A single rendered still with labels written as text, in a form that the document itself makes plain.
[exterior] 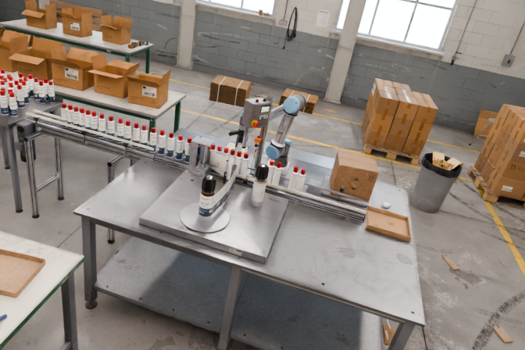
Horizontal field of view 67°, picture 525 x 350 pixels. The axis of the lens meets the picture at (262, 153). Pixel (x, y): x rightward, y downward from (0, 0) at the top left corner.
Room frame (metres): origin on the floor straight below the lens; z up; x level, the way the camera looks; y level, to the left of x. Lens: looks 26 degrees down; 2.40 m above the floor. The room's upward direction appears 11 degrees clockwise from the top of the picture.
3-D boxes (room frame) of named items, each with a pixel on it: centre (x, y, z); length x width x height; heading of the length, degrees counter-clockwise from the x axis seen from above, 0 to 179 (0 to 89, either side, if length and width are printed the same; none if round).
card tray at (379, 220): (2.41, -0.98, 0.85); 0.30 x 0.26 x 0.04; 80
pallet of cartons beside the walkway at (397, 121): (6.06, -1.97, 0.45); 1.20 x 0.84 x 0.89; 174
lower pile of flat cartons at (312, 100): (7.11, -0.49, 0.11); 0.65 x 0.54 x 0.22; 80
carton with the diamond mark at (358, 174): (2.76, -0.73, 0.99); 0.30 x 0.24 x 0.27; 88
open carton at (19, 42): (4.23, 3.04, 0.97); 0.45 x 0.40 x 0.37; 174
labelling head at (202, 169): (2.57, 0.44, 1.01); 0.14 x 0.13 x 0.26; 80
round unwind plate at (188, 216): (2.02, 0.28, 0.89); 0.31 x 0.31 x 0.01
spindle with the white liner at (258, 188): (2.29, -0.02, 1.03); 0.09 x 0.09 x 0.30
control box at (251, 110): (2.69, 0.10, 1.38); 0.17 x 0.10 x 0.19; 135
